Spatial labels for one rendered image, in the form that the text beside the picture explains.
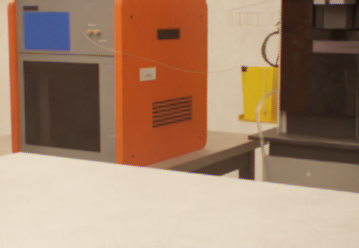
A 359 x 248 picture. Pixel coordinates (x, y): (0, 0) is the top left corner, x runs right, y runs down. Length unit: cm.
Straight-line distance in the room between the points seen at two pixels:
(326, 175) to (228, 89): 153
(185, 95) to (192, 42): 15
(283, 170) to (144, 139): 49
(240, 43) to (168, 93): 163
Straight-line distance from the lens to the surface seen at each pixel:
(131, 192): 82
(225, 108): 365
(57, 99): 195
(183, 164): 197
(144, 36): 189
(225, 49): 362
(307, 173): 219
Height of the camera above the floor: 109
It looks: 8 degrees down
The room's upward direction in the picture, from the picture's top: straight up
